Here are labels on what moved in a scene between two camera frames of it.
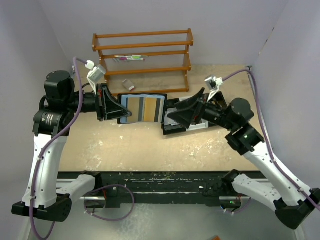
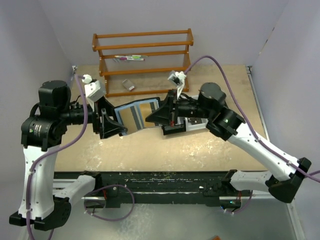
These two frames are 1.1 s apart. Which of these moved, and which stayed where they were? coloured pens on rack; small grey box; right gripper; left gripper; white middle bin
Moved: right gripper; left gripper
Stayed: small grey box; white middle bin; coloured pens on rack
